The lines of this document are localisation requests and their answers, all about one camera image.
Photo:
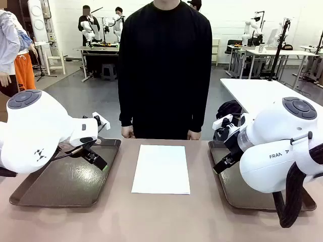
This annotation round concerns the black tripod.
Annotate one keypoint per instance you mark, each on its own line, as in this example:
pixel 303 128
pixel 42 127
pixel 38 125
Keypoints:
pixel 40 70

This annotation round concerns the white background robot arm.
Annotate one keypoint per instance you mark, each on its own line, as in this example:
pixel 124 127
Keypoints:
pixel 248 27
pixel 111 21
pixel 87 27

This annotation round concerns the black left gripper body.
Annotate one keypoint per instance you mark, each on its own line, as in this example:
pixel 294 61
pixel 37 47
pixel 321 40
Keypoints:
pixel 80 146

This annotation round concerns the person in black sweater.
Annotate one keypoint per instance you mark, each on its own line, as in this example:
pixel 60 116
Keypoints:
pixel 164 63

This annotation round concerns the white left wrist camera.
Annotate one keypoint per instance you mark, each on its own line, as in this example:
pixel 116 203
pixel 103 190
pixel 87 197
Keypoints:
pixel 106 124

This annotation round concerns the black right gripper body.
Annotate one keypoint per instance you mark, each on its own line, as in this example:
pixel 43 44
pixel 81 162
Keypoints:
pixel 232 141

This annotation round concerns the small white side table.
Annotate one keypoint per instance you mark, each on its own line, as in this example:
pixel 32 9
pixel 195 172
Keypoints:
pixel 43 44

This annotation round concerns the mannequin in striped shirt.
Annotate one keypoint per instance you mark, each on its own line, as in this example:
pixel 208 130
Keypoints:
pixel 7 45

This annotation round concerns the grey top workbench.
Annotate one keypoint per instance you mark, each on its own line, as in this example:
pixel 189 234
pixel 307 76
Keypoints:
pixel 101 49

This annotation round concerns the white A4 paper stack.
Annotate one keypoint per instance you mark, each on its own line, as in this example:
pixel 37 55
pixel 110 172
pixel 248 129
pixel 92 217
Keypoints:
pixel 161 169

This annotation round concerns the black bag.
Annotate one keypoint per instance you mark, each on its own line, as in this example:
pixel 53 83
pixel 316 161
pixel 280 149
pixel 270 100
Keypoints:
pixel 228 107

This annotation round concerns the white wooden step stool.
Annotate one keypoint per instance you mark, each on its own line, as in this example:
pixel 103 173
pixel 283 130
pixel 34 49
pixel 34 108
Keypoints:
pixel 62 63

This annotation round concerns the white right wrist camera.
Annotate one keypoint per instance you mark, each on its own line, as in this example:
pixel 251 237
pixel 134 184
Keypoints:
pixel 222 121

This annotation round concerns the background person in white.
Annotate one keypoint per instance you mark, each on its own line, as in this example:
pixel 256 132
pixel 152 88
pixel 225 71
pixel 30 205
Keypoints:
pixel 118 27

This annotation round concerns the white monitor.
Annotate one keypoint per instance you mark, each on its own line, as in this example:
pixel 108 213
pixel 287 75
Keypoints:
pixel 272 37

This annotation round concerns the black office chair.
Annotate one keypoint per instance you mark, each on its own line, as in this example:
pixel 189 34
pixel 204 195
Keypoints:
pixel 232 43

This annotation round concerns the person's left forearm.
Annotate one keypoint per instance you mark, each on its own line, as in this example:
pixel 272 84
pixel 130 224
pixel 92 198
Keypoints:
pixel 198 111

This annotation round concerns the patterned paper cup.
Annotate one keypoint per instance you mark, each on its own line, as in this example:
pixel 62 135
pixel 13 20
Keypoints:
pixel 261 49

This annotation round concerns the large white table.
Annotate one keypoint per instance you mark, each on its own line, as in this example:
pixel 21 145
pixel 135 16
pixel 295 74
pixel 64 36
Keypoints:
pixel 252 90

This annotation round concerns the grey plastic stool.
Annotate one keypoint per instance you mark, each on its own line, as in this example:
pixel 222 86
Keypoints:
pixel 109 70

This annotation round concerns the person's left hand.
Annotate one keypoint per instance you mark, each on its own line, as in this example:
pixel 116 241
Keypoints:
pixel 194 135

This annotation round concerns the background person with dark hair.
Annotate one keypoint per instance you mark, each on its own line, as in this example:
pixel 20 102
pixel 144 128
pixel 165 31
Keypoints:
pixel 195 3

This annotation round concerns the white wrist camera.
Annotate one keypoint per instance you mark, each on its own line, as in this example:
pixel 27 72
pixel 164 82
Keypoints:
pixel 106 124
pixel 222 121

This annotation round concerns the brown apron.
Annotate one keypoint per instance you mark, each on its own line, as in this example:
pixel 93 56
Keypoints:
pixel 3 108

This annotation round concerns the black pole stand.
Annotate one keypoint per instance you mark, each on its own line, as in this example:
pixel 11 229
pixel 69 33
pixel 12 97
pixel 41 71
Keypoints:
pixel 278 54

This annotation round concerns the person's right hand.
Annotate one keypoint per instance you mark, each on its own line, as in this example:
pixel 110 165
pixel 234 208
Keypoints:
pixel 127 132

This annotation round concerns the white standing air conditioner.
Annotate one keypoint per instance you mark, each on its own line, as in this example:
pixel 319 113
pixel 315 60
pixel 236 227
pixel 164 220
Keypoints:
pixel 38 22

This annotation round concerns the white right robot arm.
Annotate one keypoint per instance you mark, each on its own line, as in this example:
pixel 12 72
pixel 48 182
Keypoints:
pixel 275 141

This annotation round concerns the person's right forearm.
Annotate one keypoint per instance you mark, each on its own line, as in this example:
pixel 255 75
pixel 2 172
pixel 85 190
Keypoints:
pixel 125 108

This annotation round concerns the white drawer cabinet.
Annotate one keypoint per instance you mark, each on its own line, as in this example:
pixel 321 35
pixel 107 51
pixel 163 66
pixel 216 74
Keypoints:
pixel 216 50

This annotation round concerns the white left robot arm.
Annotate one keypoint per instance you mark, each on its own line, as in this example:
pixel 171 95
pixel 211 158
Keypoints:
pixel 32 126

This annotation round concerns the brown plastic serving tray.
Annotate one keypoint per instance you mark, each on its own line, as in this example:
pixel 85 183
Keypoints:
pixel 70 181
pixel 227 181

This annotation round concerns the background person in black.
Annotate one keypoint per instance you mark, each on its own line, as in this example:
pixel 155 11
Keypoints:
pixel 82 19

